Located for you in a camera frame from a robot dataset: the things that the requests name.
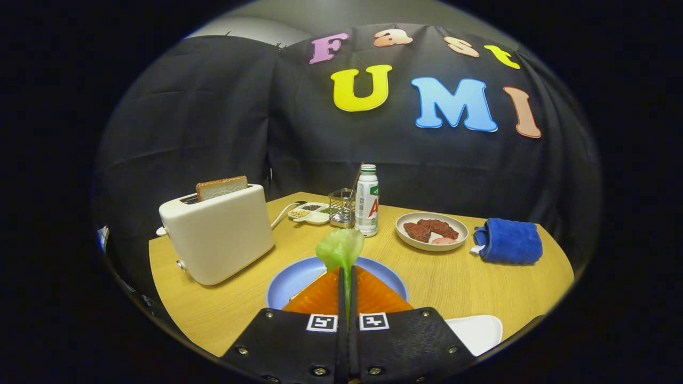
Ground black backdrop cloth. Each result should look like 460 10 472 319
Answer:
91 22 603 289

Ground toasted bread slice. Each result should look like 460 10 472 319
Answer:
196 175 249 202

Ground small brown meat piece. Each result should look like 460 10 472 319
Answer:
403 222 432 243

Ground clear utensil holder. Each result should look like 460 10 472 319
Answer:
328 188 357 229

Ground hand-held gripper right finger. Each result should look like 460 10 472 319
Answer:
350 265 476 384

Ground white square plate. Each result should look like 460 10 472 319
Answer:
444 315 503 357

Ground long brown meat piece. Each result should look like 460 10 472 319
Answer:
417 219 459 241

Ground green lettuce leaf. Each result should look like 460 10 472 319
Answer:
315 228 366 326

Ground blue round plate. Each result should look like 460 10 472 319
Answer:
266 256 409 311

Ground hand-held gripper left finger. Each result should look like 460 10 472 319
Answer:
220 267 350 384

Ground beige round plate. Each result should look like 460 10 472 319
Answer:
395 212 469 252

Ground white toaster cable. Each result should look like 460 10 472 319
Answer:
271 201 307 230

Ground white toaster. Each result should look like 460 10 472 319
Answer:
156 183 275 286

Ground white drink bottle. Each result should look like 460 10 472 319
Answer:
354 164 380 237

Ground blue folded towel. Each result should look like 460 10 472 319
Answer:
471 218 543 265

